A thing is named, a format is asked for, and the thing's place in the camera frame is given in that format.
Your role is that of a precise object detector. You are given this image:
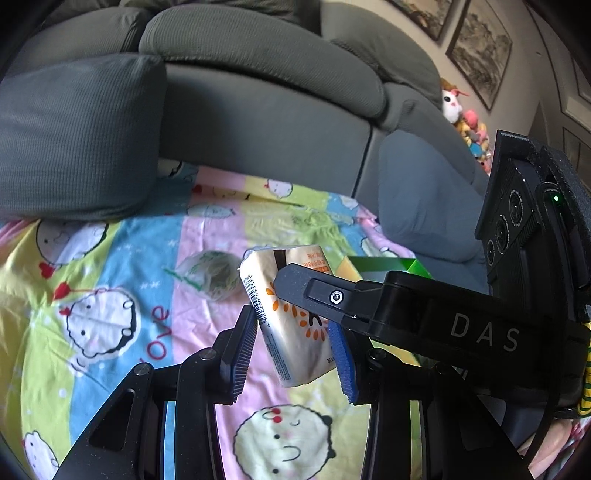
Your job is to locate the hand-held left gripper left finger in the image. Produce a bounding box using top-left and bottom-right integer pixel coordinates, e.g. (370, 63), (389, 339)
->
(53, 305), (259, 480)

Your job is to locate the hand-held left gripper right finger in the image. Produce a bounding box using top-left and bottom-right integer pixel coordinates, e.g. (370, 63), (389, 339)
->
(327, 320), (529, 480)

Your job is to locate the blue-grey sofa cushion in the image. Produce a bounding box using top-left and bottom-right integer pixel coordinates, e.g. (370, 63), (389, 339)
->
(378, 129), (492, 278)

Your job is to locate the printed cartoon blanket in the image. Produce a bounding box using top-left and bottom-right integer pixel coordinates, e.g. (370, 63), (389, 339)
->
(0, 161), (430, 480)

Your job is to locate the framed landscape painting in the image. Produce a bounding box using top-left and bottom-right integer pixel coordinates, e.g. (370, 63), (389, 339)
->
(385, 0), (462, 42)
(445, 0), (513, 112)

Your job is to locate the grey pillow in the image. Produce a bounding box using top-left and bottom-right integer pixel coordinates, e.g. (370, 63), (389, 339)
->
(0, 54), (167, 222)

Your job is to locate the pile of plush toys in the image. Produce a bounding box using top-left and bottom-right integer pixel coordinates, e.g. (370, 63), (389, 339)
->
(438, 78), (497, 174)

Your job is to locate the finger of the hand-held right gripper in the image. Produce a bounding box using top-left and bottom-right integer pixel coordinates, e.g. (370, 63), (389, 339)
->
(274, 263), (386, 340)

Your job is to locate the beige snack packet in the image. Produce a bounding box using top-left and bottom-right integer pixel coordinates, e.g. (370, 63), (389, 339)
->
(239, 244), (361, 388)

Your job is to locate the yellow green striped strap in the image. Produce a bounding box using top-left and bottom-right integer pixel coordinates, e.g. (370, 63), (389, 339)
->
(575, 318), (591, 411)

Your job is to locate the grey sofa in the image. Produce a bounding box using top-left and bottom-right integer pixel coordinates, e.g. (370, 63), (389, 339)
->
(0, 0), (495, 287)

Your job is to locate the green cardboard box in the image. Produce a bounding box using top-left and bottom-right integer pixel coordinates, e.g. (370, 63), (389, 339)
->
(346, 256), (435, 282)

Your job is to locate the clear plastic bag green print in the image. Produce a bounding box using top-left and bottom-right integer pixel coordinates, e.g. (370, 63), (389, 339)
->
(173, 250), (243, 302)

